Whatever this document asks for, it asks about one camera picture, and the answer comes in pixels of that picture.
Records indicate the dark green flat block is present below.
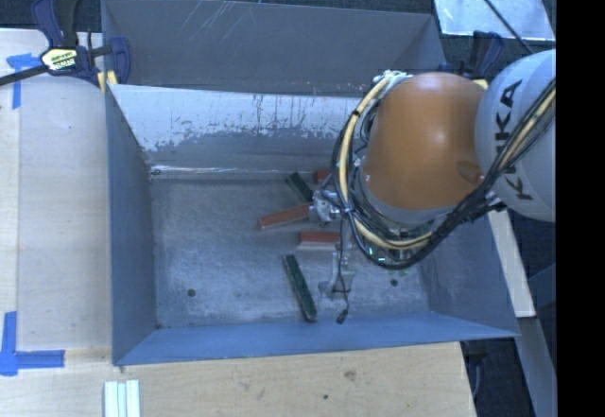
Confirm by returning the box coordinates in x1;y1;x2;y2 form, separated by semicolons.
282;253;320;323
285;170;315;204

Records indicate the grey metal bin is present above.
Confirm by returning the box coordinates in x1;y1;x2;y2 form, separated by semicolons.
99;0;523;368

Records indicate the black cylinder on white bracket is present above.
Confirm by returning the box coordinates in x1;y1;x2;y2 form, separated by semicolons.
318;235;356;325

